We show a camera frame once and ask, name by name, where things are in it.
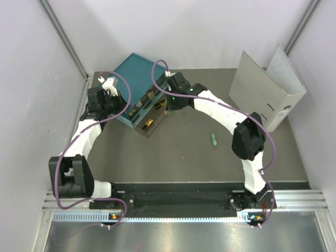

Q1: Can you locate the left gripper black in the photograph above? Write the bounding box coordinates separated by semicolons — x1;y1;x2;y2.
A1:
102;92;131;116

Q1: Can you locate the gold black lipstick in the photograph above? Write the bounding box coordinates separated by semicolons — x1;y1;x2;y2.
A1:
142;119;154;131
154;99;166;109

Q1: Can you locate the clear drawer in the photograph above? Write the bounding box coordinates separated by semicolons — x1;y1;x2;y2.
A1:
133;99;166;138
125;79;160;121

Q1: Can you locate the teal drawer organizer box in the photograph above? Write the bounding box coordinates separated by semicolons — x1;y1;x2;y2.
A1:
114;53;165;129

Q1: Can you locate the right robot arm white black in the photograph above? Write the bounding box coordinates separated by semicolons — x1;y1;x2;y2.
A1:
164;71;267;209

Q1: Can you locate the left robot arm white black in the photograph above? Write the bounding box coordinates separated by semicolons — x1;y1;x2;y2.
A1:
48;87;128;208

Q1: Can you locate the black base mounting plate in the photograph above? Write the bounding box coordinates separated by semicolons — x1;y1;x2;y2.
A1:
88;182;278;211

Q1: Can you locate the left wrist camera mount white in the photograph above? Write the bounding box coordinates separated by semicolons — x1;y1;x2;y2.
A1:
98;76;119;97

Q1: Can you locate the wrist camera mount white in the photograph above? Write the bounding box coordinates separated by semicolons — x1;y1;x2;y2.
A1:
165;70;175;77
98;76;119;97

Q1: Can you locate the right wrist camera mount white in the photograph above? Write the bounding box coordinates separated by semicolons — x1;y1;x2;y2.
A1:
165;70;175;77

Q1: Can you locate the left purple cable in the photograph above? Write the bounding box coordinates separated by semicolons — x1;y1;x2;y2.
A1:
51;71;132;229

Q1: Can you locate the purple cable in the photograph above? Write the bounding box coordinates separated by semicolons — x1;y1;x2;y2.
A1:
152;60;278;228
51;71;132;229

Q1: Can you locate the grey ring binder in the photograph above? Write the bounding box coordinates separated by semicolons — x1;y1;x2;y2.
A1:
229;45;306;132

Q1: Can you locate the white cable duct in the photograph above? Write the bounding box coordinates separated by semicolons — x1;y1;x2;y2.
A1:
52;208;266;223

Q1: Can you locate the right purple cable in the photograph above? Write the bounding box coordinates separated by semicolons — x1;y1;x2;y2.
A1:
152;60;278;228

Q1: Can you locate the aluminium rail frame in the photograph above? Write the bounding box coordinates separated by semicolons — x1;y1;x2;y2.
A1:
41;190;329;213

